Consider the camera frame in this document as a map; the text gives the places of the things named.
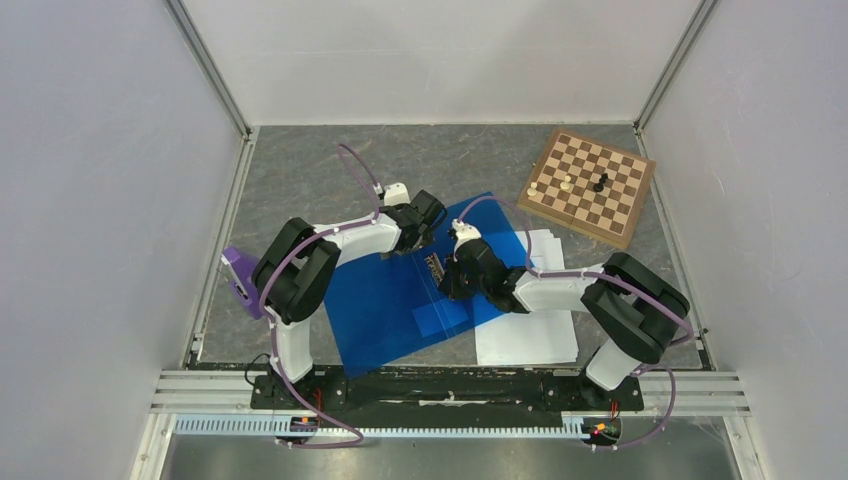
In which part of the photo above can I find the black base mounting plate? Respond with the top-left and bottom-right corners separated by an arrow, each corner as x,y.
249,365 -> 644,430

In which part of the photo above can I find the aluminium frame post left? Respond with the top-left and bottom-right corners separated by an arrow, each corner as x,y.
163,0 -> 253,140

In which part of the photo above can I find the aluminium frame post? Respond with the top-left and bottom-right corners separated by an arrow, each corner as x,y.
163,0 -> 253,140
633,0 -> 719,136

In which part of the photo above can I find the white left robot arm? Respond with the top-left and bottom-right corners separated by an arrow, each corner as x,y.
251,190 -> 447,408

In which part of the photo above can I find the aluminium frame post right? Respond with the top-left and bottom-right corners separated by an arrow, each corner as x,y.
633,0 -> 719,136

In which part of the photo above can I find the blue plastic folder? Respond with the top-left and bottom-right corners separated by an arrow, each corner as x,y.
324,194 -> 526,378

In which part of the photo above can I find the metal folder clip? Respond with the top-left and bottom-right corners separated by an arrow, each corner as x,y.
424,252 -> 445,287

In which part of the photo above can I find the black chess piece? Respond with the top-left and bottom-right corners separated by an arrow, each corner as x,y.
592,173 -> 609,193

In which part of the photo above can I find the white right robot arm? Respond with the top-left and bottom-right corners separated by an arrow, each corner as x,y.
438,238 -> 694,408

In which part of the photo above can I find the white slotted cable duct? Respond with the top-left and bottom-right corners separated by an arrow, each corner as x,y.
174,414 -> 621,440

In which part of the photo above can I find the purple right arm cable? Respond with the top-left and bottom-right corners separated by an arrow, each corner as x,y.
453,194 -> 696,453

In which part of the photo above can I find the purple plastic object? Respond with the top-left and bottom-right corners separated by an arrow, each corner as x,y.
220,246 -> 263,320

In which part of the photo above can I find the white paper sheet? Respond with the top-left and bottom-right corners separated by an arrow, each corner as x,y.
474,229 -> 580,368

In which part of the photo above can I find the wooden chessboard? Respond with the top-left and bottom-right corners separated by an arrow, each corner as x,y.
517,127 -> 656,249

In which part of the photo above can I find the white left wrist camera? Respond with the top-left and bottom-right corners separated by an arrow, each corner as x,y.
373,182 -> 411,206

